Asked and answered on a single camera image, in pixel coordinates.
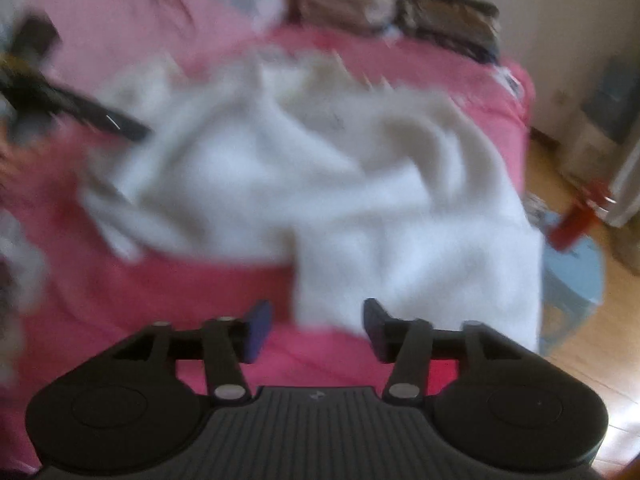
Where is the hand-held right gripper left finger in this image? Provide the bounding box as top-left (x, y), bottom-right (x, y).
top-left (112, 301), bottom-right (273, 403)

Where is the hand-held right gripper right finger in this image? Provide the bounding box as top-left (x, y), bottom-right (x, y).
top-left (363, 298), bottom-right (526, 403)

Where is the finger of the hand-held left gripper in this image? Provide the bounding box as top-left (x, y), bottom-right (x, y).
top-left (45, 80), bottom-right (151, 143)

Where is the white fluffy sweater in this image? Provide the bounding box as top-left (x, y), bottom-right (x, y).
top-left (82, 52), bottom-right (546, 356)

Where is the stack of light folded clothes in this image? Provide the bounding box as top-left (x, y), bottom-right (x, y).
top-left (285, 0), bottom-right (401, 36)

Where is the stack of dark folded clothes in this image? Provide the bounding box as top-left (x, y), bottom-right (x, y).
top-left (400, 0), bottom-right (501, 61)

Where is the pink floral blanket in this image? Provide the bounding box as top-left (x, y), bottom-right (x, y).
top-left (0, 0), bottom-right (538, 476)

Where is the light blue stool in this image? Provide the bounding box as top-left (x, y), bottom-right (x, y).
top-left (540, 210), bottom-right (606, 356)

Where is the red bottle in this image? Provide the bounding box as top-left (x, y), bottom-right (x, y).
top-left (550, 180), bottom-right (613, 251)

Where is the white water dispenser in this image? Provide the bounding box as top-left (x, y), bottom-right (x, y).
top-left (565, 110), bottom-right (631, 186)

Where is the blue water jug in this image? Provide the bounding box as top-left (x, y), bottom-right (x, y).
top-left (585, 55), bottom-right (640, 141)

